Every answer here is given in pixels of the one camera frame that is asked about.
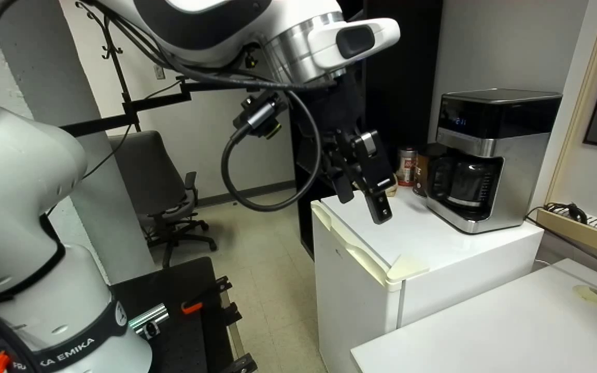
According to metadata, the brown coffee can black lid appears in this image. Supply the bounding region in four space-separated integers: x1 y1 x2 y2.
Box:
414 152 431 195

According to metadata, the silver metal clamp bar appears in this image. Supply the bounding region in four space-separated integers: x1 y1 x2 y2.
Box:
126 303 172 338

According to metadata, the black cable bundle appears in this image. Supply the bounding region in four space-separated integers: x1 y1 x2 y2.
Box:
541 201 591 226

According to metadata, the black camera stand boom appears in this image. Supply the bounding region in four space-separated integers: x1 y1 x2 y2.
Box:
58 0 244 139

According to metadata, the black silver coffee machine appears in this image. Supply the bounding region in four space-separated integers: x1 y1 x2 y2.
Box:
420 86 564 237

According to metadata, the glass coffee carafe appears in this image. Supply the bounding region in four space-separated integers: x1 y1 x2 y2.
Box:
424 143 505 223

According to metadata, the dark office chair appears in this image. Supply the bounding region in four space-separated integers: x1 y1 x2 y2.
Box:
105 129 219 270

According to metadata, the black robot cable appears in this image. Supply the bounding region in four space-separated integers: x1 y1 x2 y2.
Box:
217 86 324 213

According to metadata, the white mini fridge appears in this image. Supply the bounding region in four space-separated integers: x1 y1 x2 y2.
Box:
308 189 546 373

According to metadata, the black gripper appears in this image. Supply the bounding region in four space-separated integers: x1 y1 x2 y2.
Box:
319 126 395 226

